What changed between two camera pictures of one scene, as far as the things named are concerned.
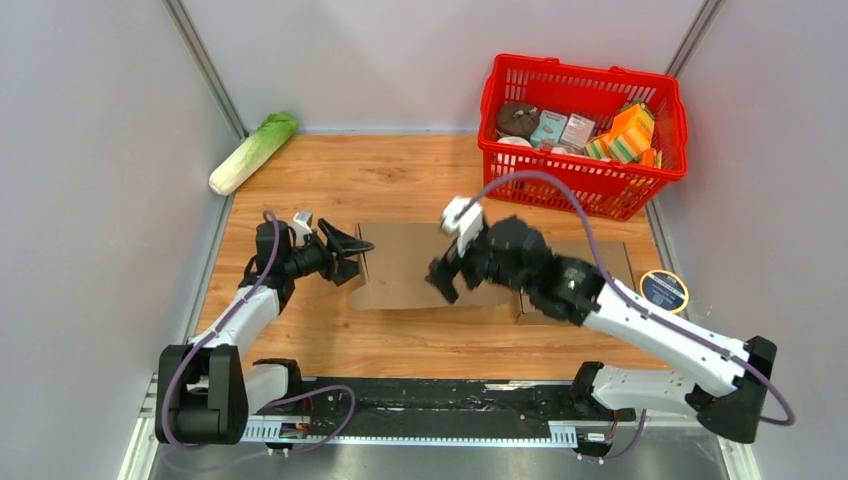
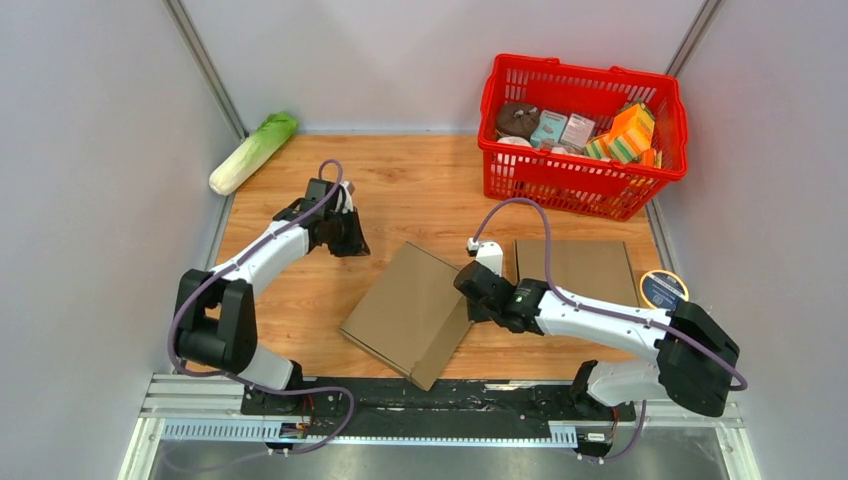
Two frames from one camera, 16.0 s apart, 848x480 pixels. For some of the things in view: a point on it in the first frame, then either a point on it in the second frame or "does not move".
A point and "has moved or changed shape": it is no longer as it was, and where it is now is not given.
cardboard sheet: (395, 258) has moved or changed shape
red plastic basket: (617, 135) does not move
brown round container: (517, 119) does not move
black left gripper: (341, 244) to (357, 246)
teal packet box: (550, 127) does not move
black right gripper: (443, 271) to (475, 315)
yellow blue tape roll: (666, 289) does not move
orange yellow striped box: (628, 140) does not move
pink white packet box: (577, 131) does not move
